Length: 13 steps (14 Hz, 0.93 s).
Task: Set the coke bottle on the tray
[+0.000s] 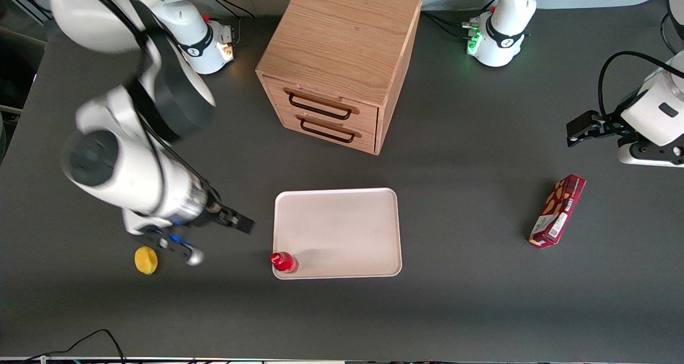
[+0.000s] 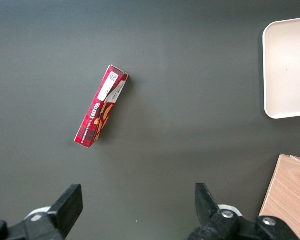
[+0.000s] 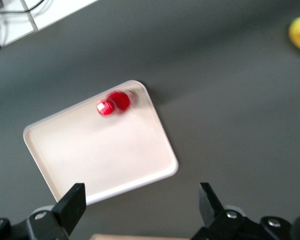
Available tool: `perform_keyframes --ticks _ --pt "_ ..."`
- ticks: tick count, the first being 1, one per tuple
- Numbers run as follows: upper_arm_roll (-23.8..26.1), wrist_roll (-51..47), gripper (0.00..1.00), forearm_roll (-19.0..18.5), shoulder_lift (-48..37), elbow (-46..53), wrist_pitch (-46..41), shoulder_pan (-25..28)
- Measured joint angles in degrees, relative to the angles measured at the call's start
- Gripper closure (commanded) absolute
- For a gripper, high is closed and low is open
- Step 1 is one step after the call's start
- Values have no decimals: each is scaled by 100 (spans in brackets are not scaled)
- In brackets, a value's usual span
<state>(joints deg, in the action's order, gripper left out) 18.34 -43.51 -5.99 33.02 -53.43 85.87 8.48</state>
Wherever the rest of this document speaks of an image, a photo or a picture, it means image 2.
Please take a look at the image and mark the cream plastic tray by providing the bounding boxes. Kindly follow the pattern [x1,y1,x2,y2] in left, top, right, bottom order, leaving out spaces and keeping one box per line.
[262,16,300,120]

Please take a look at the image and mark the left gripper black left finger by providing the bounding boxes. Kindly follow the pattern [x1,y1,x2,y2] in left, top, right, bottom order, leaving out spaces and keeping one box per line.
[23,184,84,240]

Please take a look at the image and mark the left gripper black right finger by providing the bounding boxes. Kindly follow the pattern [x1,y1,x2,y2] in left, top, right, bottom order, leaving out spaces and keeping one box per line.
[188,182,244,240]

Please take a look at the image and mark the red tartan cookie box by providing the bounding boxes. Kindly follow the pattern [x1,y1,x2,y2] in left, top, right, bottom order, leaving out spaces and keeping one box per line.
[73,64,130,149]

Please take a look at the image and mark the wooden drawer cabinet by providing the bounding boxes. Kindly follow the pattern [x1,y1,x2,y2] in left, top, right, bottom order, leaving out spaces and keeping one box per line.
[258,153,300,240]

